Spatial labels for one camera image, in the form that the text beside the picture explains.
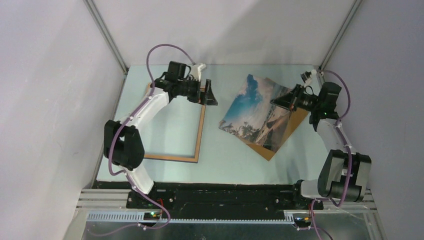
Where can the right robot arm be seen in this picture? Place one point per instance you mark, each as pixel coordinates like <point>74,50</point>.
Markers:
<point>345,172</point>

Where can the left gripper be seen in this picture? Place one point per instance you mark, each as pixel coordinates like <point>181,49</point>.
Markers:
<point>206,97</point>

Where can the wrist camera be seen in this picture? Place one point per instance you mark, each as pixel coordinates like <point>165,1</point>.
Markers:
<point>196,71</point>
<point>307,77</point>

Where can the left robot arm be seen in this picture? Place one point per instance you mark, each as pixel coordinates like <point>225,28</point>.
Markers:
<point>123,145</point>

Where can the brown backing board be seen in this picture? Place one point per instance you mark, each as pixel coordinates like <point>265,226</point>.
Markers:
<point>270,126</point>

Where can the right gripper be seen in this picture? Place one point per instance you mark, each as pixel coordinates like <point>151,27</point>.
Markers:
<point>290,100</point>

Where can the aluminium base frame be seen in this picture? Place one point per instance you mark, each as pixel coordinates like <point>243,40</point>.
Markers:
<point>102,214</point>

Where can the wooden picture frame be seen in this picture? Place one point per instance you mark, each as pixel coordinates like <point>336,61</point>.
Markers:
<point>175,133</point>

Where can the beach photo print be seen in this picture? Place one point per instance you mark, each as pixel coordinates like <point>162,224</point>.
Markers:
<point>234,121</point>

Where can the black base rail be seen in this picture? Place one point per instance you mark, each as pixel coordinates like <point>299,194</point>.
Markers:
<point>213,201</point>

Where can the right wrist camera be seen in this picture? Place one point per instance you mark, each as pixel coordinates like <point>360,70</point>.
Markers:
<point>307,77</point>

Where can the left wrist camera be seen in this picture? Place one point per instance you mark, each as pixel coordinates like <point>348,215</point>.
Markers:
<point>196,71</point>

